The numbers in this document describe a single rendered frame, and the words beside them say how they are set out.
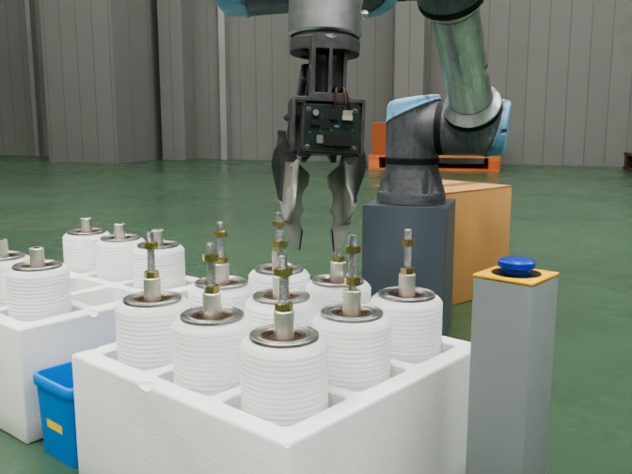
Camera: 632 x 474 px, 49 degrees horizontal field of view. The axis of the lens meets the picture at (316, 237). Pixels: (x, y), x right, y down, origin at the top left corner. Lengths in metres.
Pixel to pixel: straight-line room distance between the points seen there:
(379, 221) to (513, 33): 6.30
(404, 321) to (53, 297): 0.56
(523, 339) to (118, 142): 7.24
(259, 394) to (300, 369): 0.05
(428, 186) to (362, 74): 6.38
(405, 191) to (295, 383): 0.82
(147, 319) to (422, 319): 0.35
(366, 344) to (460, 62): 0.66
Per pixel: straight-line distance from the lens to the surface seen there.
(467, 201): 1.84
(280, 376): 0.72
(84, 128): 8.05
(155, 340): 0.89
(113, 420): 0.92
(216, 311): 0.83
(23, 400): 1.14
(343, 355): 0.81
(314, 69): 0.67
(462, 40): 1.28
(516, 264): 0.78
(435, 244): 1.47
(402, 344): 0.90
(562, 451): 1.13
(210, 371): 0.81
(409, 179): 1.49
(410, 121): 1.49
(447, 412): 0.93
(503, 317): 0.78
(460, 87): 1.36
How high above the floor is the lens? 0.48
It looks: 10 degrees down
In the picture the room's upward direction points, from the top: straight up
